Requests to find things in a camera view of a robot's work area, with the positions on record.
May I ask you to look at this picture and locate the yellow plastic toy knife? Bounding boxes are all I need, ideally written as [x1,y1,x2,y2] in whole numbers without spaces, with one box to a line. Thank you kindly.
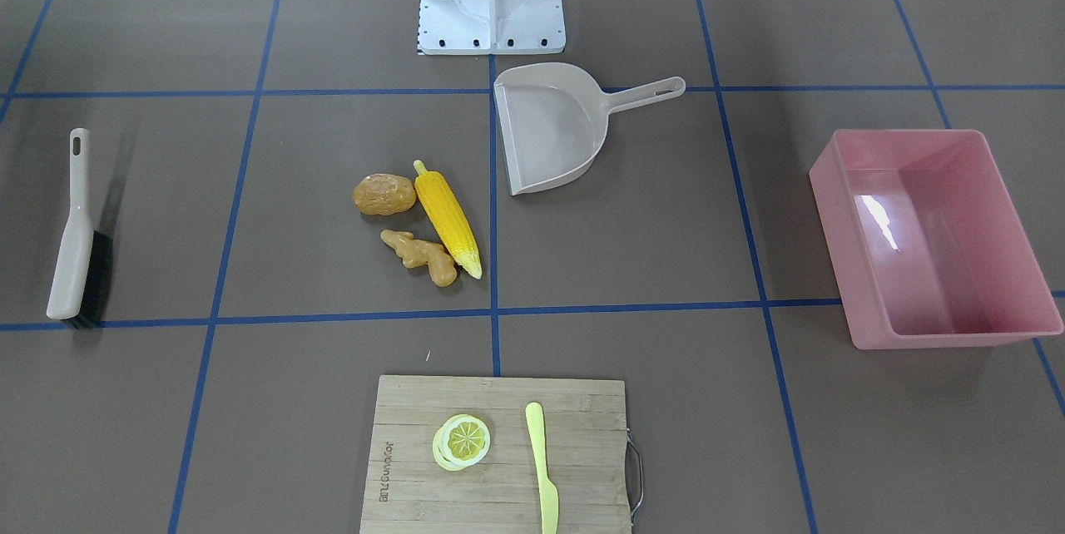
[525,402,560,533]

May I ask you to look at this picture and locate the pink plastic bin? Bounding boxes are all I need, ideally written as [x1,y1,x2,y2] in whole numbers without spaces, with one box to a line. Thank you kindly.
[809,129,1063,349]

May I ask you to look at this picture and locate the beige hand brush black bristles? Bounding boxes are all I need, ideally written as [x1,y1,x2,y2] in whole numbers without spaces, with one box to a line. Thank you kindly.
[46,128,113,329]

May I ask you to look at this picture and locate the yellow toy corn cob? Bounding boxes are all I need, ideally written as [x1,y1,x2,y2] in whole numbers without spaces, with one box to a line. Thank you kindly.
[412,160,484,279]

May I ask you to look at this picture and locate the brown toy potato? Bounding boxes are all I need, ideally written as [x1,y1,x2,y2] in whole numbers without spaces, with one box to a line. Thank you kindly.
[351,173,416,215]

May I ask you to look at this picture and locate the bamboo cutting board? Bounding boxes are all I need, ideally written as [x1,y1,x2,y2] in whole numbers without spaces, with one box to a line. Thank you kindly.
[359,375,632,533]

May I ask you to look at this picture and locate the beige plastic dustpan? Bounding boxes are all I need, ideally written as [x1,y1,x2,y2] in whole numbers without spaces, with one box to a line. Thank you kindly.
[493,62,687,196]

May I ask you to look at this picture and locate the tan toy ginger root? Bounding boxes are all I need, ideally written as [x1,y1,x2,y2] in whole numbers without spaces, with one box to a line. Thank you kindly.
[379,230,458,288]

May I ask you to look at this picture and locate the yellow toy lemon slices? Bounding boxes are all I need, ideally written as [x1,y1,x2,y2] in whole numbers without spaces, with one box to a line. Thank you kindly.
[430,415,491,471]

